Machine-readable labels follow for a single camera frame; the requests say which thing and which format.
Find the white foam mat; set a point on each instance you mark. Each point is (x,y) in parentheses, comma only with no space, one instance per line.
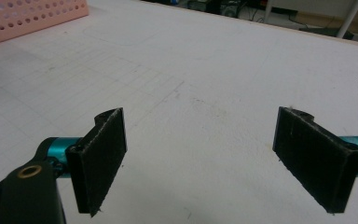
(199,62)

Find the pink perforated plastic basket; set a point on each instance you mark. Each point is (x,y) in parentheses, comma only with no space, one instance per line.
(28,18)

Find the white metal stand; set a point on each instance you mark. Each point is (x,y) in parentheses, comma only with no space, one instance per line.
(349,18)

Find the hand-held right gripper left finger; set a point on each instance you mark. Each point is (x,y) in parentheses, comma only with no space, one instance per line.
(98,165)

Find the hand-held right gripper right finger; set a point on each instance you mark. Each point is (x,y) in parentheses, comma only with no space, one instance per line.
(317,161)

